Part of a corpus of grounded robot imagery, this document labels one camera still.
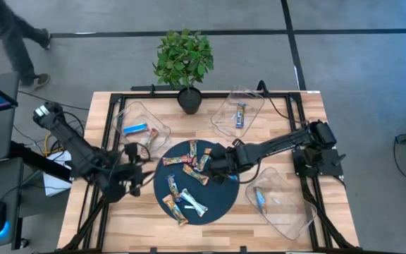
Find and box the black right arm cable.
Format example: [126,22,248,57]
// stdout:
[237,164,262,185]

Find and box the white blue granola bar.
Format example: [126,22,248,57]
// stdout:
[254,186,268,214]
[179,188,209,217]

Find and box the person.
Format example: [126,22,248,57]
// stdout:
[0,0,53,90]

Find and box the green orange granola bar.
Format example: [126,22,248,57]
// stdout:
[162,155,192,167]

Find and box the black aluminium table frame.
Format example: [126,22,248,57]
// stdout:
[60,84,361,254]

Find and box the white cardboard box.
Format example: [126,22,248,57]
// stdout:
[42,150,73,198]

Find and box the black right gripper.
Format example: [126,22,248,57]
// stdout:
[207,143,260,185]

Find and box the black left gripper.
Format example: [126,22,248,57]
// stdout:
[117,155,159,198]

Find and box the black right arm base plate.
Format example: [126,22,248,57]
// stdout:
[292,147,345,178]

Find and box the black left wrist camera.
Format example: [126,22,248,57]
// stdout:
[123,142,141,159]

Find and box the yellow cable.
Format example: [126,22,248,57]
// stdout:
[43,133,65,157]

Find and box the clear plastic bin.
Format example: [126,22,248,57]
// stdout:
[110,101,172,156]
[210,85,266,139]
[245,166,319,241]

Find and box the round dark blue woven placemat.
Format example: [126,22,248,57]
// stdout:
[152,139,241,226]

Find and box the red granola bar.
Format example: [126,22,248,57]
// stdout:
[145,128,160,147]
[189,140,199,167]

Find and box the green plant in black pot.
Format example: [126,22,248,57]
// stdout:
[152,28,214,115]

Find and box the black table camera cable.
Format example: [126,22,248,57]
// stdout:
[257,79,310,126]

